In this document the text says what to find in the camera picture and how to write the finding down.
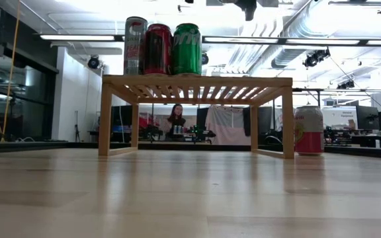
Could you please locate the white sign board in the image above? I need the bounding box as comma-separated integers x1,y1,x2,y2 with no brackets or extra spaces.
322,106,359,130

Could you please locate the yellow cable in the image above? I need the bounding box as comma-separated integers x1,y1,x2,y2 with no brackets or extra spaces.
0,0,22,143

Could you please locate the ceiling mount bar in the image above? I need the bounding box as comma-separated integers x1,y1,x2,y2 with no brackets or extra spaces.
327,0,381,15

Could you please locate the black spotlight cluster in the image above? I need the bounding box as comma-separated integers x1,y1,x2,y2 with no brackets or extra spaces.
302,48,331,69
335,79,356,91

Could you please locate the white draped cloth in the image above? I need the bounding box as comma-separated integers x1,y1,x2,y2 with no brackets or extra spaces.
204,104,253,146

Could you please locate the dark red soda can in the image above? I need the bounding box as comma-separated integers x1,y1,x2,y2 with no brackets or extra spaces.
143,23,174,76

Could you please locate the dark glass partition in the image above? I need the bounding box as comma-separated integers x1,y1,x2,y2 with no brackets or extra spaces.
0,36,60,143

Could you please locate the green soda can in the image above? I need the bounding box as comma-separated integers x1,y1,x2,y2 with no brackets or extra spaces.
172,22,203,76

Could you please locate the tall white can black lid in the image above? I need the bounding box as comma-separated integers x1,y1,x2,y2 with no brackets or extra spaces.
123,16,149,76

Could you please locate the silver ventilation duct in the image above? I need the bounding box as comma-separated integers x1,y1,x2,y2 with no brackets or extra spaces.
225,0,314,75

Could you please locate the grey and pink soda can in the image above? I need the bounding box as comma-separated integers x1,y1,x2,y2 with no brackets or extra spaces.
293,105,325,156

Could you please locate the thin black tripod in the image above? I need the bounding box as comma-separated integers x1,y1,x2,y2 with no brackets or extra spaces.
72,110,81,143

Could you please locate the person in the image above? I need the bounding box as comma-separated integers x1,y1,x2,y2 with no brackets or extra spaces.
166,103,188,138

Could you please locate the wooden slatted shelf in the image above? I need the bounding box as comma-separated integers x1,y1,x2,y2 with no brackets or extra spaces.
98,74,295,160

